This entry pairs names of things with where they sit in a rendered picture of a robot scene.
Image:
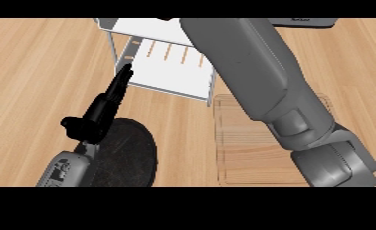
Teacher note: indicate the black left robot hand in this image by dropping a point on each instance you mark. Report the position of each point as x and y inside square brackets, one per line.
[100, 114]

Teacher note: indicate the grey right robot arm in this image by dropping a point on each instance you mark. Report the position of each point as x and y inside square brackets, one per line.
[266, 84]

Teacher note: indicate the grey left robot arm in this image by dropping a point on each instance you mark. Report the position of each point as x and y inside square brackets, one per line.
[66, 169]

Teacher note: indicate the wooden cutting board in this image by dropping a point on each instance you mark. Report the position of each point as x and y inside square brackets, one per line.
[244, 154]

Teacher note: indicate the dark round placemat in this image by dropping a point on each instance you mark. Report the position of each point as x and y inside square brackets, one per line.
[128, 156]

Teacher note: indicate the grey appliance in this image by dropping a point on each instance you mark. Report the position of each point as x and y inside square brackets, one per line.
[302, 22]

